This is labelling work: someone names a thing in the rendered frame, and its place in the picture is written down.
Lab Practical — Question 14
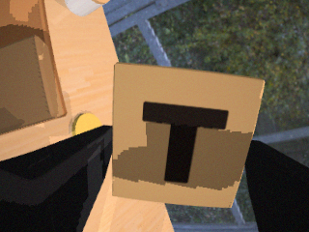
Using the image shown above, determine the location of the tan tile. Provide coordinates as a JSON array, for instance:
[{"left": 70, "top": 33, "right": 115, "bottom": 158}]
[{"left": 111, "top": 62, "right": 266, "bottom": 209}]

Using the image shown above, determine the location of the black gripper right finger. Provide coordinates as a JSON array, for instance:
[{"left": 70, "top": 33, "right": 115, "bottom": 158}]
[{"left": 244, "top": 140, "right": 309, "bottom": 232}]

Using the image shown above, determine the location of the grey cylindrical container with wooden lid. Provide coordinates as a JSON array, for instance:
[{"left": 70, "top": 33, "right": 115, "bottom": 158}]
[{"left": 65, "top": 0, "right": 109, "bottom": 16}]

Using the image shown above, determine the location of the yellow flat disc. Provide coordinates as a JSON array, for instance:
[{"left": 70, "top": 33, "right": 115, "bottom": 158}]
[{"left": 72, "top": 113, "right": 101, "bottom": 135}]

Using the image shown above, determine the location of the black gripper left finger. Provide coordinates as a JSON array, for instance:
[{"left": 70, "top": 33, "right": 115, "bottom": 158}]
[{"left": 0, "top": 125, "right": 113, "bottom": 232}]

